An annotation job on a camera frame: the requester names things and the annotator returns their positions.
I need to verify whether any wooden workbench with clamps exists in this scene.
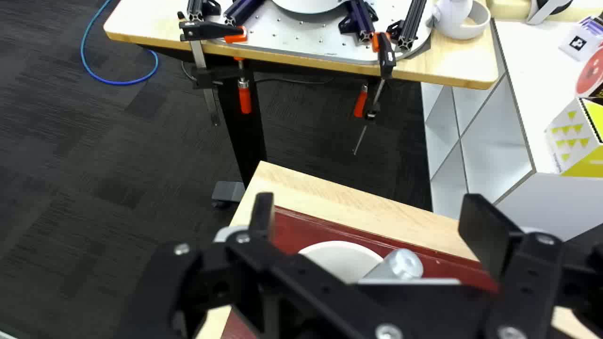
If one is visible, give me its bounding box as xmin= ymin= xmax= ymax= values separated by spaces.
xmin=103 ymin=0 xmax=506 ymax=210

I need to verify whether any black and white roll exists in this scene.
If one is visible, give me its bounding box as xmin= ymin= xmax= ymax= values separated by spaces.
xmin=526 ymin=0 xmax=575 ymax=27

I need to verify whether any white cube shelf unit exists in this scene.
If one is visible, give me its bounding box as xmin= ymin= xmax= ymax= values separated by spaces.
xmin=421 ymin=0 xmax=603 ymax=244

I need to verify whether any blue cable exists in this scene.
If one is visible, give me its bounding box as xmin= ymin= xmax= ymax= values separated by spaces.
xmin=78 ymin=0 xmax=163 ymax=89

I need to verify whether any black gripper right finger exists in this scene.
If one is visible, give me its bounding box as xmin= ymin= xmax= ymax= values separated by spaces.
xmin=457 ymin=193 xmax=603 ymax=339

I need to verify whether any red and white round can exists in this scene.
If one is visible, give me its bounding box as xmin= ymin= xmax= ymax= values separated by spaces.
xmin=574 ymin=46 xmax=603 ymax=100

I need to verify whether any yellow box with triangle print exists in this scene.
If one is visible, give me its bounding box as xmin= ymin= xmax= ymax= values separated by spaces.
xmin=545 ymin=97 xmax=603 ymax=180

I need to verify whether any grey marker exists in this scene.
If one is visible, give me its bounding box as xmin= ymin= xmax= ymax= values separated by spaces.
xmin=364 ymin=247 xmax=427 ymax=283

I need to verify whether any purple and black toggle clamp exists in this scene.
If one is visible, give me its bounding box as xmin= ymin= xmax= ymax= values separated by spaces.
xmin=338 ymin=0 xmax=381 ymax=44

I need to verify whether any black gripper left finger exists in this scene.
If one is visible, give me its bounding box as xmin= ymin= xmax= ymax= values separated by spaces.
xmin=116 ymin=193 xmax=380 ymax=339

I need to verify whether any black aluminium extrusion bar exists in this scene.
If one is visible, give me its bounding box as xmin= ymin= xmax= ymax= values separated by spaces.
xmin=385 ymin=0 xmax=432 ymax=53

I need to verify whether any brown paper cup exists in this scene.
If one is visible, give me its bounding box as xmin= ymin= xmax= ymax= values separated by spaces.
xmin=298 ymin=240 xmax=387 ymax=285

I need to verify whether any white tape roll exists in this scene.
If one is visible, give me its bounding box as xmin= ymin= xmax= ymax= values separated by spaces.
xmin=432 ymin=0 xmax=494 ymax=42

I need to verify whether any white tag with QR code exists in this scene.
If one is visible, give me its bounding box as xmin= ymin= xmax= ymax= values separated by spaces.
xmin=557 ymin=16 xmax=603 ymax=65

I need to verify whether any dark red hardcover book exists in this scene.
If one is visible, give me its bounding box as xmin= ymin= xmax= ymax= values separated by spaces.
xmin=221 ymin=206 xmax=504 ymax=339

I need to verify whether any perforated grey metal plate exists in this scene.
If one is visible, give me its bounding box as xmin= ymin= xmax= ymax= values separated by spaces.
xmin=234 ymin=0 xmax=438 ymax=63

